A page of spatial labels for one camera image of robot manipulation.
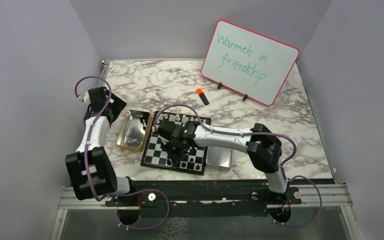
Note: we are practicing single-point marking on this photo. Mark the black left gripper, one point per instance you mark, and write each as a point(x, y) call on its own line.
point(118, 105)

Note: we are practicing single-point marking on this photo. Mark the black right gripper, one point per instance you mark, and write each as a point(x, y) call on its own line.
point(176, 158)

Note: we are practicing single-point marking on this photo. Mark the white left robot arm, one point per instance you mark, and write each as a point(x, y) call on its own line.
point(102, 179)

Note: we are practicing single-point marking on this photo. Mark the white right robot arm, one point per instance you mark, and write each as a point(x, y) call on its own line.
point(263, 148)

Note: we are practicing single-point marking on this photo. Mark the black white chess board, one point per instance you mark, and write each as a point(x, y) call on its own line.
point(155, 157)

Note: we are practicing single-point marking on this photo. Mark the black chess pieces pile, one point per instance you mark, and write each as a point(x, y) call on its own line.
point(143, 124)

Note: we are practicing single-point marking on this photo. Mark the gold tin box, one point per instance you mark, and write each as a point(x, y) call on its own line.
point(131, 137)

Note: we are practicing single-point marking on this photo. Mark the silver tin lid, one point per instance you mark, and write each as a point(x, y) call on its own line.
point(219, 158)

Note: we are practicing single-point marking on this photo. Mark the orange black highlighter marker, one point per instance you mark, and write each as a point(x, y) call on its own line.
point(202, 96)

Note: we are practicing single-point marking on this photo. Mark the pink framed whiteboard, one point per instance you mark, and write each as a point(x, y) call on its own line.
point(248, 62)

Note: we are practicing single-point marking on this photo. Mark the aluminium side rail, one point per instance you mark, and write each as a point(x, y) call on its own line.
point(96, 82)

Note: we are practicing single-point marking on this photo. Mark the black mounting base rail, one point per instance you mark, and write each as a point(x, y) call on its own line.
point(199, 198)

